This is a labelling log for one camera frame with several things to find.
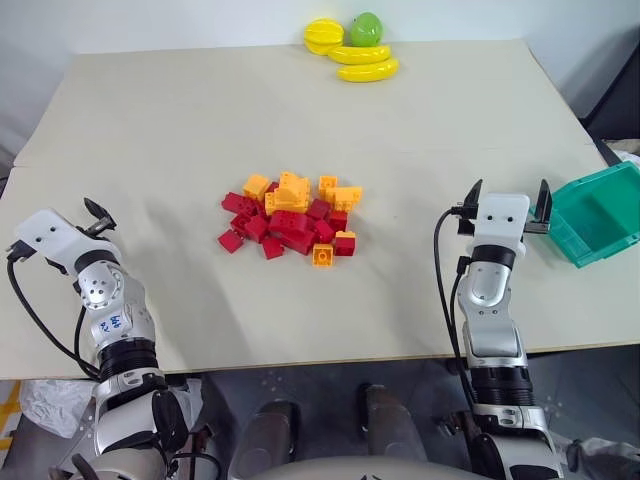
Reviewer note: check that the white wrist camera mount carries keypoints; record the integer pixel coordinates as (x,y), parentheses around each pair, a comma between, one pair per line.
(50,235)
(500,220)

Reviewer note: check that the crumpled clear plastic bag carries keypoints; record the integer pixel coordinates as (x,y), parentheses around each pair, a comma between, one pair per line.
(607,457)

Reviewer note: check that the white plastic bag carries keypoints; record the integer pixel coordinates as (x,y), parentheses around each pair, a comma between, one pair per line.
(52,405)

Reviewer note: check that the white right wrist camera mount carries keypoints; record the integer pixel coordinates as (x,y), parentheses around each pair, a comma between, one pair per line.
(500,220)

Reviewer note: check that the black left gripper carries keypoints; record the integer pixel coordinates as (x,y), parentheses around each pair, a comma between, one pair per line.
(95,231)

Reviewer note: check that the silver robot torso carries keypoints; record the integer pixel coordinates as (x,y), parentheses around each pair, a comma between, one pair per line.
(370,467)

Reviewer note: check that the green plastic bin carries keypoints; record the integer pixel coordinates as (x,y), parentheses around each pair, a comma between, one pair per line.
(590,220)

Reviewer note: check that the yellow toy banana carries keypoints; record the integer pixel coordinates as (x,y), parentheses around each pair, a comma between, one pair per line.
(360,54)
(370,71)

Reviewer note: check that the green toy apple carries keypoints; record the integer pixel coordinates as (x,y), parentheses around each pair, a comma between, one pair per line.
(367,30)

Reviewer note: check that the dark rounded shape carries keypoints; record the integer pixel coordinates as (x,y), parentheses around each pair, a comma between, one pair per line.
(390,420)
(270,435)

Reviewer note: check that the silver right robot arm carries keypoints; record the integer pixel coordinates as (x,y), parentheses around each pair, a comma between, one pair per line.
(492,320)

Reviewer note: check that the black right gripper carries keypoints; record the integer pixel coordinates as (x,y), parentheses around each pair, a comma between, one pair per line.
(466,222)

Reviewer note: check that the yellow toy starfruit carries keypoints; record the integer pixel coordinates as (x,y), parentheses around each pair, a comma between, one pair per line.
(324,35)

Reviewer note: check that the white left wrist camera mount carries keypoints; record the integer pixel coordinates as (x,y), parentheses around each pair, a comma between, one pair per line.
(50,235)

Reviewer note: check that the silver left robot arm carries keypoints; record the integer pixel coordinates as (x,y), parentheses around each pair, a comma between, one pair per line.
(117,320)

